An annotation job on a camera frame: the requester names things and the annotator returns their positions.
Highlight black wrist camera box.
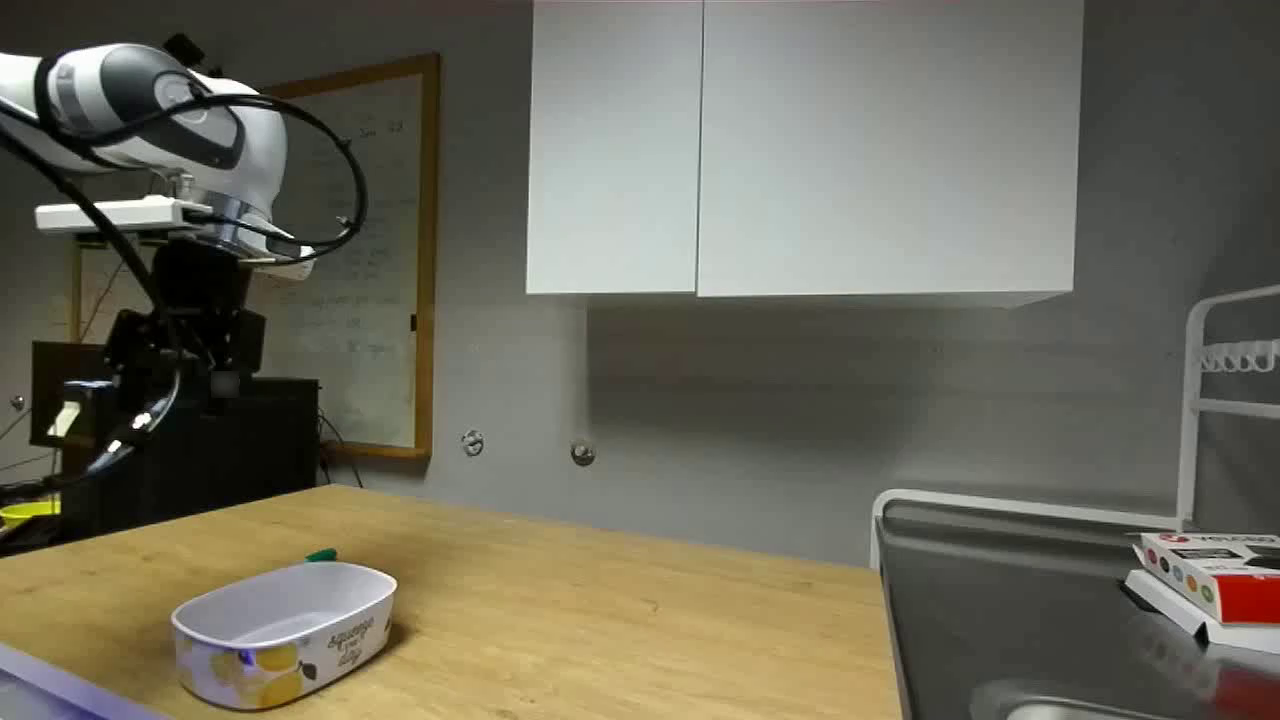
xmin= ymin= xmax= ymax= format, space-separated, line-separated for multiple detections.
xmin=42 ymin=376 xmax=126 ymax=444

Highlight white wire rack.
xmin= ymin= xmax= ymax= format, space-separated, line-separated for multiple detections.
xmin=1173 ymin=281 xmax=1280 ymax=532

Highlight red and white box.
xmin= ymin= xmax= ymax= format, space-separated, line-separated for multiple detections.
xmin=1126 ymin=529 xmax=1280 ymax=627

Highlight black cabinet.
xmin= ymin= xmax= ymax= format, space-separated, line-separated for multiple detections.
xmin=57 ymin=376 xmax=323 ymax=536

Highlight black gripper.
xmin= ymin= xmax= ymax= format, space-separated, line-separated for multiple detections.
xmin=85 ymin=237 xmax=268 ymax=479

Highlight white lunchbox with lemon print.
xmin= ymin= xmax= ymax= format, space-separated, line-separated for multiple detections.
xmin=168 ymin=557 xmax=399 ymax=712

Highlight pale purple flat panel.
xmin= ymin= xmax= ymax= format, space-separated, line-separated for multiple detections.
xmin=0 ymin=638 xmax=168 ymax=720

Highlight whiteboard with wooden frame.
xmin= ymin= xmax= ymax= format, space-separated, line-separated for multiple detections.
xmin=67 ymin=50 xmax=445 ymax=472

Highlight stainless steel sink counter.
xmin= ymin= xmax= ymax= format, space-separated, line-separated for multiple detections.
xmin=867 ymin=484 xmax=1280 ymax=720

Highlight black looping robot cable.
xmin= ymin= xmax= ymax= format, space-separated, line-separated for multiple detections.
xmin=0 ymin=85 xmax=372 ymax=312

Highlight white wall cabinet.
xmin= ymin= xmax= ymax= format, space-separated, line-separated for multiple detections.
xmin=524 ymin=0 xmax=1088 ymax=301

